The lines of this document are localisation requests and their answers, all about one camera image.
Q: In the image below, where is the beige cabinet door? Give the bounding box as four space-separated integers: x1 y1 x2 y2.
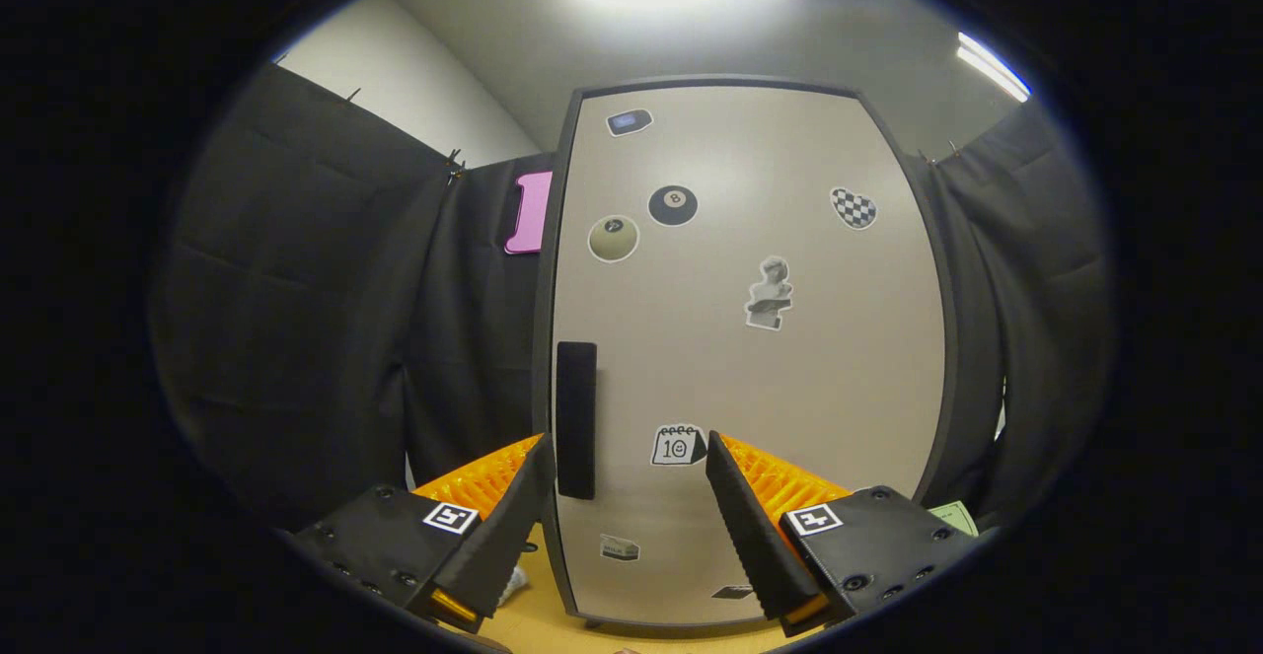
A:
533 75 958 630

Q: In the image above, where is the small ceiling light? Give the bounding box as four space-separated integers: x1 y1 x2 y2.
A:
955 31 1032 103

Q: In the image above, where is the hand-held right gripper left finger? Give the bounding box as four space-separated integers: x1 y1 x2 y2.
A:
294 433 557 633

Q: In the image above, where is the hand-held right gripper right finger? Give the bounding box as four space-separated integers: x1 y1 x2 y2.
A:
705 431 980 637

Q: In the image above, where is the black backdrop cloth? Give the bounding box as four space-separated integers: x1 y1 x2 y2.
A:
158 62 1111 537

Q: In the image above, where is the black door handle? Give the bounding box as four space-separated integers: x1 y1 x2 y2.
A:
556 341 598 500

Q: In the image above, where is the green book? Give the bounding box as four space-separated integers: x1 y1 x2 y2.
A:
928 501 980 539

